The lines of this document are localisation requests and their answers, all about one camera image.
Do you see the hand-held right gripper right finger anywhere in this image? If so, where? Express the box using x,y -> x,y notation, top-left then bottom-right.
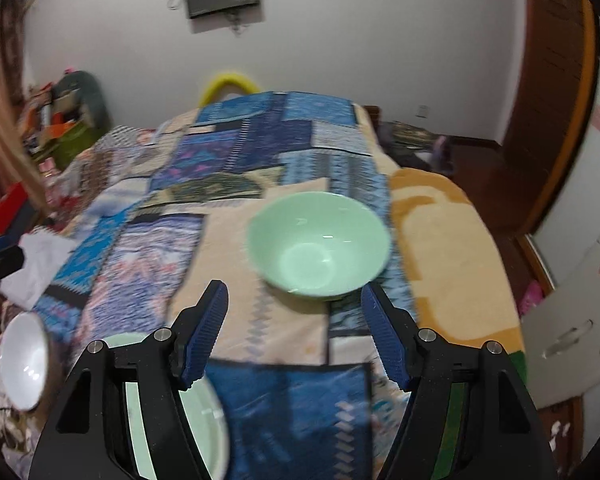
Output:
361,282 -> 553,480

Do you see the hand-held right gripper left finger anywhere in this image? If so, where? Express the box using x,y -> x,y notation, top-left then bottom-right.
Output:
27,280 -> 229,480

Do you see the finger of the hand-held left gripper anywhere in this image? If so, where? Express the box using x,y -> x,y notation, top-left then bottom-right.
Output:
0,237 -> 26,288

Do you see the green plate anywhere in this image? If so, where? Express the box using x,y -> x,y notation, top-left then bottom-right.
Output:
102,332 -> 231,480

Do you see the white bowl with dark spots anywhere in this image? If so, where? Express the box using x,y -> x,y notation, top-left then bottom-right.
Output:
0,311 -> 51,409

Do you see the green bowl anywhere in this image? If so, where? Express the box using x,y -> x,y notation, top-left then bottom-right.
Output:
245,191 -> 392,302

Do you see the white cloth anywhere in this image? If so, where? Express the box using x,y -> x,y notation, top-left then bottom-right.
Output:
0,232 -> 78,311

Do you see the red box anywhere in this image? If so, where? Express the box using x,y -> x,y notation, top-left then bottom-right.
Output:
0,182 -> 28,231

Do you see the beige orange blanket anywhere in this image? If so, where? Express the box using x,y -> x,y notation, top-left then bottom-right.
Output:
390,167 -> 526,396

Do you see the patchwork printed blanket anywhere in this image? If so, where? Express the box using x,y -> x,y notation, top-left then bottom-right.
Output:
0,91 -> 421,480

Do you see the brown curtain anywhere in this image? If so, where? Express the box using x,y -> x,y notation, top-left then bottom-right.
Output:
0,0 -> 46,241

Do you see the green box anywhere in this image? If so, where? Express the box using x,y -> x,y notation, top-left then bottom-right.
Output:
55,120 -> 103,166

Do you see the pink cloth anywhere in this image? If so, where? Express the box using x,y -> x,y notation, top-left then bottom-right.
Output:
520,280 -> 543,316

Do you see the dark bag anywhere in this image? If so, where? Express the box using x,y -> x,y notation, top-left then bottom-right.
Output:
380,120 -> 456,176

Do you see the yellow padded bar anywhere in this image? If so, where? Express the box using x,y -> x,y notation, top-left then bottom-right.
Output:
200,72 -> 260,108

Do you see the brown wooden door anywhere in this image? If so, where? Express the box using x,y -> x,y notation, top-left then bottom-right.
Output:
500,0 -> 600,236

